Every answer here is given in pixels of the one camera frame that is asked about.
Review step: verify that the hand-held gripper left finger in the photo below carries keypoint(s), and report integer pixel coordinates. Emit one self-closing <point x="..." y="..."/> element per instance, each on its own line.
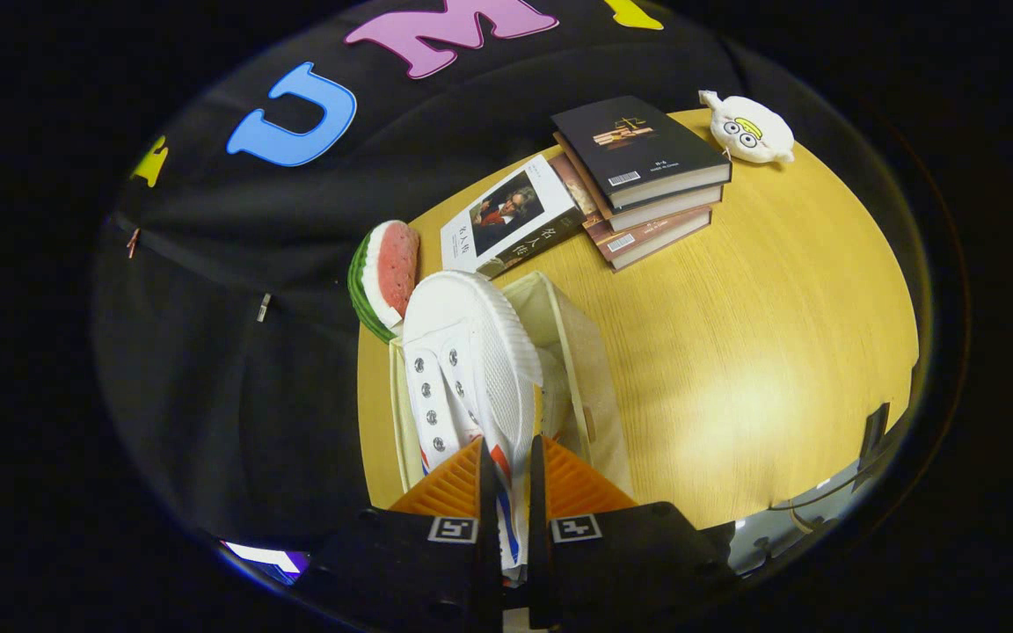
<point x="487" y="492"/>

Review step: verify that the dark brown book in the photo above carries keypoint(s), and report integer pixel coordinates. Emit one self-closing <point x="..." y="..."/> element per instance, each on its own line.
<point x="674" y="211"/>

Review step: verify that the white portrait cover book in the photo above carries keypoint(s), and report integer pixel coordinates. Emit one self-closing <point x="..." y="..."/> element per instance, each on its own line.
<point x="462" y="242"/>

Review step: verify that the cream fabric storage box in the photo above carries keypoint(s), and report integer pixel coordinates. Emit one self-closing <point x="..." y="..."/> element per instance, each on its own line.
<point x="599" y="413"/>

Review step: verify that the small pink clip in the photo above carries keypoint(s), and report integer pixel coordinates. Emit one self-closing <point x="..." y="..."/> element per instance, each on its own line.
<point x="133" y="243"/>

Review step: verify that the lit display screen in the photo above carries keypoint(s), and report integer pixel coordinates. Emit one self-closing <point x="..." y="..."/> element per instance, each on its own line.
<point x="265" y="558"/>

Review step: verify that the small silver clip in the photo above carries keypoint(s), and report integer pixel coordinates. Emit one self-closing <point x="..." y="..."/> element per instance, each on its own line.
<point x="264" y="308"/>

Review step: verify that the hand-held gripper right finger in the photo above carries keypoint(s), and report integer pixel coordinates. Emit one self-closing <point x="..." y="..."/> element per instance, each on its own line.
<point x="536" y="492"/>

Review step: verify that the black hardcover book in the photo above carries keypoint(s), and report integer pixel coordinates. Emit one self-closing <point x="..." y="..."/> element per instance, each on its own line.
<point x="638" y="145"/>

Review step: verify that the white plush toy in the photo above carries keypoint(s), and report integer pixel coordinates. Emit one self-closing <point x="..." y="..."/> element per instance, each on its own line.
<point x="753" y="132"/>

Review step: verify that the watermelon slice toy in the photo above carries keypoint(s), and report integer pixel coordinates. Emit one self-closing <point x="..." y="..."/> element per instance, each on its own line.
<point x="392" y="264"/>

